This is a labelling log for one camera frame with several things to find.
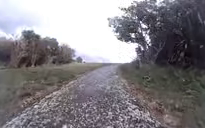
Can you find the grass verge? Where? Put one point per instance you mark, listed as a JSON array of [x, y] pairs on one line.
[[173, 90]]

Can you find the dark dense trees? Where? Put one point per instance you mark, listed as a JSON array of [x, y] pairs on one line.
[[176, 33]]

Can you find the grey gravel path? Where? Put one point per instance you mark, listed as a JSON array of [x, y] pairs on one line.
[[90, 103]]

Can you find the grass field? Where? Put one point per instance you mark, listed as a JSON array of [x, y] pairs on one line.
[[23, 83]]

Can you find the row of bushy trees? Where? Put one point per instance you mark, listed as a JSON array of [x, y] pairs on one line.
[[33, 51]]

